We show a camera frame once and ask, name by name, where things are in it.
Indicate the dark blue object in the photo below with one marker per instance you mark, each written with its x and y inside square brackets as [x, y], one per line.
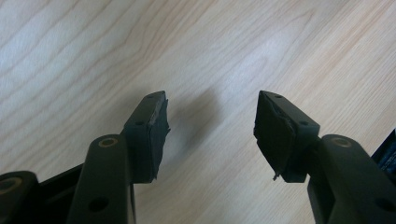
[387, 155]

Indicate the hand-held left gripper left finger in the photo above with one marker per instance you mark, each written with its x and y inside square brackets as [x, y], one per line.
[146, 146]

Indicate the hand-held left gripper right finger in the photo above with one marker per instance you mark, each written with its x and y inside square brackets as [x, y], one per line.
[280, 140]

